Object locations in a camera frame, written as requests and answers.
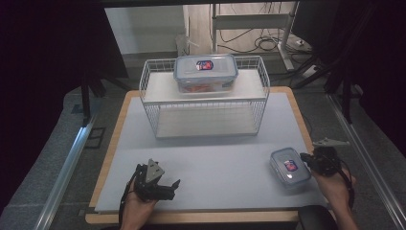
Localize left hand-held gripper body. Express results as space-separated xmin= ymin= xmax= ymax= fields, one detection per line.
xmin=133 ymin=158 xmax=176 ymax=203

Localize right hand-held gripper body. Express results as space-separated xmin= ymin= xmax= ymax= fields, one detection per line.
xmin=309 ymin=136 xmax=350 ymax=177

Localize small clear food container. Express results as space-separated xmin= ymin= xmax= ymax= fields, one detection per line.
xmin=269 ymin=147 xmax=312 ymax=188

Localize white wire shelf rack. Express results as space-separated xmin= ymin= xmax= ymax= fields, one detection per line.
xmin=139 ymin=56 xmax=271 ymax=140

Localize large clear food container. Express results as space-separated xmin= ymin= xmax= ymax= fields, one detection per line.
xmin=172 ymin=53 xmax=239 ymax=95

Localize person's left hand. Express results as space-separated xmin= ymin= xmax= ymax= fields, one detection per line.
xmin=121 ymin=180 xmax=159 ymax=222

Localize person's right hand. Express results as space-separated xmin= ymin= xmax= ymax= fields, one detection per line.
xmin=310 ymin=168 xmax=357 ymax=209

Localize pale grey table mat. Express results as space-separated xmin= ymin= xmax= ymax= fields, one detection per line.
xmin=95 ymin=92 xmax=328 ymax=214

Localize black metal stand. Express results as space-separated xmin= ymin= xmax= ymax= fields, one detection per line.
xmin=79 ymin=71 xmax=130 ymax=127
xmin=293 ymin=56 xmax=356 ymax=125

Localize white power strip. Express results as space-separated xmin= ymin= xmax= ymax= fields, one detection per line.
xmin=301 ymin=64 xmax=319 ymax=80

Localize white cabinet panel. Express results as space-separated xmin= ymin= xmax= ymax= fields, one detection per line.
xmin=104 ymin=5 xmax=190 ymax=56

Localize left hand-held gripper cable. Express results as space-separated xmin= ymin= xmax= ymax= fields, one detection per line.
xmin=118 ymin=163 xmax=143 ymax=228

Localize hand-held gripper cable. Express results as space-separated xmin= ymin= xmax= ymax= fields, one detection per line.
xmin=338 ymin=158 xmax=356 ymax=210
xmin=118 ymin=163 xmax=143 ymax=228

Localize right hand-held gripper cable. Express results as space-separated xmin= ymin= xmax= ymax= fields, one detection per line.
xmin=338 ymin=158 xmax=356 ymax=210

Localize aluminium rail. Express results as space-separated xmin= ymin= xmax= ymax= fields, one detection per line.
xmin=327 ymin=93 xmax=406 ymax=228
xmin=34 ymin=123 xmax=95 ymax=230

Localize black floor cables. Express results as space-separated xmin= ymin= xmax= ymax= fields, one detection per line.
xmin=218 ymin=28 xmax=312 ymax=56

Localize white metal desk frame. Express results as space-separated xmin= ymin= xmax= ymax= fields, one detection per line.
xmin=210 ymin=1 xmax=301 ymax=72

